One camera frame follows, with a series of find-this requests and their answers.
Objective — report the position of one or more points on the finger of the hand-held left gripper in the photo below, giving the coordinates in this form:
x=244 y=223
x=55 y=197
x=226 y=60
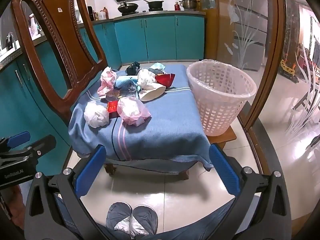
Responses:
x=18 y=138
x=41 y=143

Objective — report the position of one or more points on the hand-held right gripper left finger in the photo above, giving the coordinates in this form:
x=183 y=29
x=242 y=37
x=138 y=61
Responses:
x=91 y=170

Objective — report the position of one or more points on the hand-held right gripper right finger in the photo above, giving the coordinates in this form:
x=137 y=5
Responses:
x=223 y=170

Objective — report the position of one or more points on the white plastic bag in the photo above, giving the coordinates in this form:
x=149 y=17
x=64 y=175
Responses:
x=96 y=115

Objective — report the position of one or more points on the white plastic waste basket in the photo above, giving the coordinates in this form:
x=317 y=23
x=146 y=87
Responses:
x=220 y=105

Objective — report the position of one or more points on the small red box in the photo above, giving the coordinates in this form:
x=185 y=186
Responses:
x=112 y=107

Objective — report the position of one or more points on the pink plastic bag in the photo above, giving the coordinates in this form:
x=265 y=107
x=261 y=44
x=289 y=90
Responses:
x=131 y=108

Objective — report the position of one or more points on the small dark wrapper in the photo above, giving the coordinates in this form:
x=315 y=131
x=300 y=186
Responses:
x=112 y=95

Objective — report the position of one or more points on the clear plastic wrapper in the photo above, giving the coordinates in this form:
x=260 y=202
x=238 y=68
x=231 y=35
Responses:
x=128 y=91

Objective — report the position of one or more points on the pink and white striped bag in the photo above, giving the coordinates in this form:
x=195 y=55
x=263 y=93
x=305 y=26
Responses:
x=107 y=78

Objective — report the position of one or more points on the white paper cup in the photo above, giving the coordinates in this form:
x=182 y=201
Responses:
x=151 y=93

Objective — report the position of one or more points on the white paper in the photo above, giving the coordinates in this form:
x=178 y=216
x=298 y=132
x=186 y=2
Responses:
x=146 y=78

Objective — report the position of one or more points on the black wrapper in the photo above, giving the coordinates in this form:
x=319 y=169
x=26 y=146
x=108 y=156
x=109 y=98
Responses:
x=132 y=68

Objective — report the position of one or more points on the small wooden stool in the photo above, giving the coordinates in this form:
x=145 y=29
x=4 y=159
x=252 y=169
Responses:
x=228 y=136

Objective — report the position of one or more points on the person's blue jeans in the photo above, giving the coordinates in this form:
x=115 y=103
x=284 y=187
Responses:
x=190 y=230

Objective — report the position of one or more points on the blue striped blanket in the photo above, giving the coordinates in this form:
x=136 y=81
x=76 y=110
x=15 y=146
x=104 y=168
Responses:
x=155 y=125

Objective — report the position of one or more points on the metal faucet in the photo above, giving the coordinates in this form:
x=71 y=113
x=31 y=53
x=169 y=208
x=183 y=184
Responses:
x=10 y=40

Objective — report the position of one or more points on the red foil wrapper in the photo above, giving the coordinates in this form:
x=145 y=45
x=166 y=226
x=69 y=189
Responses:
x=165 y=79

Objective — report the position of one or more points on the pink spray bottle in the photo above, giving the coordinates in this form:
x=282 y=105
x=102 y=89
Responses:
x=33 y=26

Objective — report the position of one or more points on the carved wooden chair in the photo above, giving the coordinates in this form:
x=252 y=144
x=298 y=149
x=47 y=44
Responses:
x=57 y=30

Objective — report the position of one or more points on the yellow toy excavator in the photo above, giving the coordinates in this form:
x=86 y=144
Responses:
x=287 y=70

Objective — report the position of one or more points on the light blue face mask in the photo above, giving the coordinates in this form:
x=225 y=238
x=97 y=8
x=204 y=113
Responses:
x=157 y=66

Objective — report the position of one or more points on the wooden framed etched glass door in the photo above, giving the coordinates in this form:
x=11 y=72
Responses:
x=278 y=55

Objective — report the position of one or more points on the black countertop appliance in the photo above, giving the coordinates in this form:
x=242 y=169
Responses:
x=91 y=13

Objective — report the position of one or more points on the brown bottle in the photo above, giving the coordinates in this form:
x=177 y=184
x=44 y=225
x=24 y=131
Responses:
x=105 y=13

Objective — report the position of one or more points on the teal kitchen base cabinets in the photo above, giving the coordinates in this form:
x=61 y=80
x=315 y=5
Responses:
x=160 y=37

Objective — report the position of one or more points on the black wok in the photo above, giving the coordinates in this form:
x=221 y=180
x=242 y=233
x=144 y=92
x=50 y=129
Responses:
x=128 y=7

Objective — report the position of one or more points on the small red bottle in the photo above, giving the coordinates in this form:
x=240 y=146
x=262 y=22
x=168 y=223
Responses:
x=177 y=7

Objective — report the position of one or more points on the stainless steel pot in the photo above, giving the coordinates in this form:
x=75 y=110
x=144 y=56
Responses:
x=189 y=3

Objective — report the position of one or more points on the black cooking pot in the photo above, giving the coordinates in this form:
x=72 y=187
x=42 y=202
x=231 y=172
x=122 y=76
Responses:
x=155 y=5

